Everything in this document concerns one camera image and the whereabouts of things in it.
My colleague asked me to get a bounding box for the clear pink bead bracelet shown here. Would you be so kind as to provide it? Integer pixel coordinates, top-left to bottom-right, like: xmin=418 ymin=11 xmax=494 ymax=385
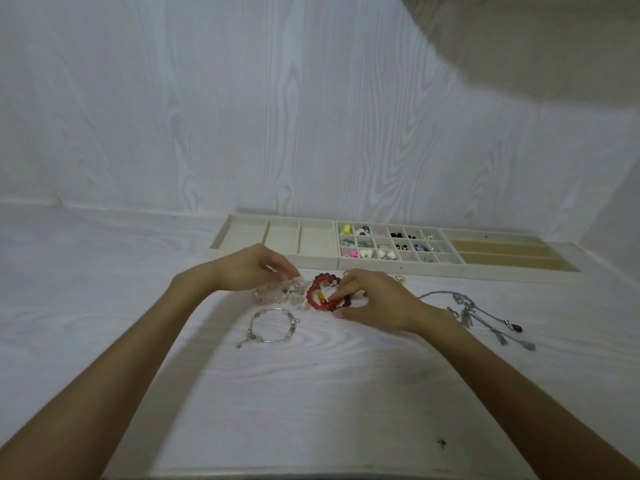
xmin=253 ymin=276 xmax=309 ymax=310

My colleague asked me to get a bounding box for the red bead bracelet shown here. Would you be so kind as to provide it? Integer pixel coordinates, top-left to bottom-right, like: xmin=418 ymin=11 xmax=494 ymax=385
xmin=306 ymin=274 xmax=367 ymax=312

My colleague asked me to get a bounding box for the silver charm bracelet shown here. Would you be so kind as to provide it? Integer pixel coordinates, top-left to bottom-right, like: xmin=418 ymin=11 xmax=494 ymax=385
xmin=235 ymin=307 xmax=301 ymax=350

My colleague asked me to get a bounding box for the silver necklace with purple pendant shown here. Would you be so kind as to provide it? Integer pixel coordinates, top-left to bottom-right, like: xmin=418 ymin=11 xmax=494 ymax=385
xmin=417 ymin=290 xmax=524 ymax=334

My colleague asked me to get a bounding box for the silver necklace with leaf pendants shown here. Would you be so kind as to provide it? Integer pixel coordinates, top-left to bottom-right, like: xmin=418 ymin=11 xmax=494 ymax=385
xmin=446 ymin=295 xmax=537 ymax=352

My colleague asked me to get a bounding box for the group of small colourful earrings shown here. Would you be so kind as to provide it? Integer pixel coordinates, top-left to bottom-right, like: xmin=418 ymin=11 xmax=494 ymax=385
xmin=340 ymin=224 xmax=441 ymax=261

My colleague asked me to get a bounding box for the person's right hand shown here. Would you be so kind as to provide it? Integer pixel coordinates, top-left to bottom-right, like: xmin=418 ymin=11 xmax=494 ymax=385
xmin=327 ymin=268 xmax=433 ymax=337

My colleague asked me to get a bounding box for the person's left forearm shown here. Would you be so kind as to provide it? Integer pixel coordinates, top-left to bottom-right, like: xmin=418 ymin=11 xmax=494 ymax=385
xmin=0 ymin=271 xmax=223 ymax=480

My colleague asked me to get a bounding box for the person's right forearm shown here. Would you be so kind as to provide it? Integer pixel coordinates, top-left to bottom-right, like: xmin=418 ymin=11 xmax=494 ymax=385
xmin=415 ymin=306 xmax=640 ymax=480

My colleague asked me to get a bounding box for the beige grid jewelry tray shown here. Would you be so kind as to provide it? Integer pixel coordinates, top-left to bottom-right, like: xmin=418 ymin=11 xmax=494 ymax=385
xmin=335 ymin=220 xmax=467 ymax=277

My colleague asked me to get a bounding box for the beige long-slot jewelry tray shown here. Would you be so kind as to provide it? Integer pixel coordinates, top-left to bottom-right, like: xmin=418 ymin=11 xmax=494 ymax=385
xmin=441 ymin=228 xmax=582 ymax=284

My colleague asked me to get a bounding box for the person's left hand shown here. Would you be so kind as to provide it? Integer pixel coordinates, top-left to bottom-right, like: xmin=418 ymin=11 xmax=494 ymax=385
xmin=214 ymin=243 xmax=302 ymax=293

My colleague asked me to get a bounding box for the beige three-compartment jewelry tray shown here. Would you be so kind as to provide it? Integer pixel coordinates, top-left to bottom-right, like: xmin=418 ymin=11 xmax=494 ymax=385
xmin=209 ymin=213 xmax=342 ymax=261

